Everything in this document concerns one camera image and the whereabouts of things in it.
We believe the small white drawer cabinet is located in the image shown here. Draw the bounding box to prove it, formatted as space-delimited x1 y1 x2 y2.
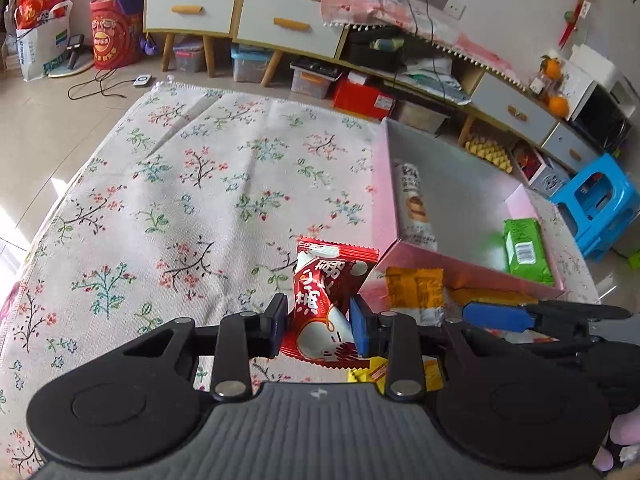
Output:
142 0 242 75

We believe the pink cardboard box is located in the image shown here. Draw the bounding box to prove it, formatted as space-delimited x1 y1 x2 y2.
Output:
359 117 568 307

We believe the white microwave oven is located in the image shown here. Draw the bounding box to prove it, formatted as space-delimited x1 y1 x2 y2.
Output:
566 44 637 137

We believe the yellow egg tray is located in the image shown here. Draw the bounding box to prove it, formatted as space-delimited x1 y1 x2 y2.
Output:
464 136 514 174

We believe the wide white drawer cabinet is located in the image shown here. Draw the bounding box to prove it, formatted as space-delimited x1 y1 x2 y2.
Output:
232 0 351 87

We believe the blue plastic stool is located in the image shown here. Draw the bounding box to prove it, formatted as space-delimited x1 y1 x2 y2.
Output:
549 152 640 262

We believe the long low wooden sideboard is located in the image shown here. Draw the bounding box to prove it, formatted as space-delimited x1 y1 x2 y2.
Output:
345 25 608 171

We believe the pink floral cloth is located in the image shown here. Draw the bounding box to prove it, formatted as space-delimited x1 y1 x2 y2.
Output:
320 0 527 88

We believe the white toy box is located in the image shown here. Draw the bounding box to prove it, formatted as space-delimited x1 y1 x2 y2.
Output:
514 141 572 197

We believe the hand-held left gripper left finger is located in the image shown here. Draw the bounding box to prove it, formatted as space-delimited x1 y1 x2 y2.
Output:
122 294 290 402

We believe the clear bin with black lid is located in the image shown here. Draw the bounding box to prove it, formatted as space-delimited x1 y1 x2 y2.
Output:
290 56 342 99

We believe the green snack packet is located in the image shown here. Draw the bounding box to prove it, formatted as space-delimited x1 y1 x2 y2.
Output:
502 218 556 287

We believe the red flat box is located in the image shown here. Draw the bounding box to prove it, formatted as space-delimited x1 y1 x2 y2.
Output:
332 76 397 122

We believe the red gift bag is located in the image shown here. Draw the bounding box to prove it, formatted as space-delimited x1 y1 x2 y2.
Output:
15 0 66 29

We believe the red hanging decoration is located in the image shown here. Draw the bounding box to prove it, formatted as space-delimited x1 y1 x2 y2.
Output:
559 0 607 48

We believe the white shopping bag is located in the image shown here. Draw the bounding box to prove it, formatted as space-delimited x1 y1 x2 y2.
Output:
15 0 74 82

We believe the red white snack packet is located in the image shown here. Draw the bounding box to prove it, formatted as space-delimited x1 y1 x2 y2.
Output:
280 236 380 372

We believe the orange snack packet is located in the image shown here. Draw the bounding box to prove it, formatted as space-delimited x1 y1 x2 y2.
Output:
385 267 446 326

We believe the floral tablecloth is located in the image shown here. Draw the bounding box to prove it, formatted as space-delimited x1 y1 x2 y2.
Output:
0 80 603 480

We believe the black floor cable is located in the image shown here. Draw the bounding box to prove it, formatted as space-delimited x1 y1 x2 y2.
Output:
67 67 137 102

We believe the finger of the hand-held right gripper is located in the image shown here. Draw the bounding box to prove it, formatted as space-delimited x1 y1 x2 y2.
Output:
462 300 633 333

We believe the bright yellow snack packet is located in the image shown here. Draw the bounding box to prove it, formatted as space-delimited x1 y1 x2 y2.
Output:
349 356 444 395

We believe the clear plastic storage bin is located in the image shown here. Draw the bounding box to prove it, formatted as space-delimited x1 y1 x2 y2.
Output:
230 45 274 84
172 37 207 74

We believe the red printed bucket bag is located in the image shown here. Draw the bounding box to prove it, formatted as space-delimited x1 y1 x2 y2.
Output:
90 0 144 71

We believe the black handheld device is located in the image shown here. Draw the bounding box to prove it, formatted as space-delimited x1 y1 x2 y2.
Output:
65 33 87 69

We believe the beige biscuit roll packet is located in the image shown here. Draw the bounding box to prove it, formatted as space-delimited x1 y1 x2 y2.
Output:
391 161 439 252

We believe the person's right hand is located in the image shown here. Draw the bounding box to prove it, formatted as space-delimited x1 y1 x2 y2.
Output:
594 406 640 477

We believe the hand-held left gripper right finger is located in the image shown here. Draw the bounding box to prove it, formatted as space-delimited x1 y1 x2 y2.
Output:
349 296 506 402

